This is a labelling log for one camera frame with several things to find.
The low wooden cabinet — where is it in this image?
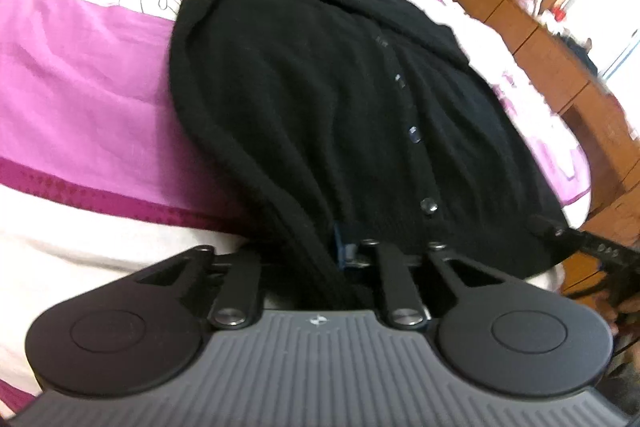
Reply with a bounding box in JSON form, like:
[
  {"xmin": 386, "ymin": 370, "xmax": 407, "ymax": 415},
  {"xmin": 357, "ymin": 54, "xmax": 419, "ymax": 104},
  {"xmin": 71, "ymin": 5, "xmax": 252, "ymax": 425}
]
[{"xmin": 445, "ymin": 0, "xmax": 640, "ymax": 298}]

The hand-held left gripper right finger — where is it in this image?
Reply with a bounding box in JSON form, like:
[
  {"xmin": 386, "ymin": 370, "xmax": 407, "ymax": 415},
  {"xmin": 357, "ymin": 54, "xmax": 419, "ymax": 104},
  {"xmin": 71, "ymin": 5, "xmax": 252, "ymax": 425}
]
[{"xmin": 334, "ymin": 222, "xmax": 506, "ymax": 329}]

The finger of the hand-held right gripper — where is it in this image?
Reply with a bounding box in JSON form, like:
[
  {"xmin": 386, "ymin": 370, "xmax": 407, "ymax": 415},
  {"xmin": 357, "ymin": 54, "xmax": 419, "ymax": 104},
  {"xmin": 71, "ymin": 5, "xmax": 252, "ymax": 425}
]
[{"xmin": 527, "ymin": 216, "xmax": 583, "ymax": 245}]

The window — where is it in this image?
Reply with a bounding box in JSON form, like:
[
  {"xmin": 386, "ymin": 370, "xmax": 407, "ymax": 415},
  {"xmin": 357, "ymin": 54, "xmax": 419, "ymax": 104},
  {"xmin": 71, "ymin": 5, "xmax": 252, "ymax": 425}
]
[{"xmin": 597, "ymin": 0, "xmax": 640, "ymax": 80}]

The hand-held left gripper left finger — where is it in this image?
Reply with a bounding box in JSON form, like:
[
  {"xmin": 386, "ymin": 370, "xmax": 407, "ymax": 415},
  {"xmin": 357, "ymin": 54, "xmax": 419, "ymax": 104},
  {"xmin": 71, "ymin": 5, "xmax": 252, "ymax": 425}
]
[{"xmin": 132, "ymin": 246, "xmax": 262, "ymax": 330}]

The black button cardigan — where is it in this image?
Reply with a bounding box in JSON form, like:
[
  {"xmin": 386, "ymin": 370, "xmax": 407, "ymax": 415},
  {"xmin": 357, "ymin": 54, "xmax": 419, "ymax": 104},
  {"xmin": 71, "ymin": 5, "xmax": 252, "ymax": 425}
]
[{"xmin": 169, "ymin": 0, "xmax": 571, "ymax": 313}]

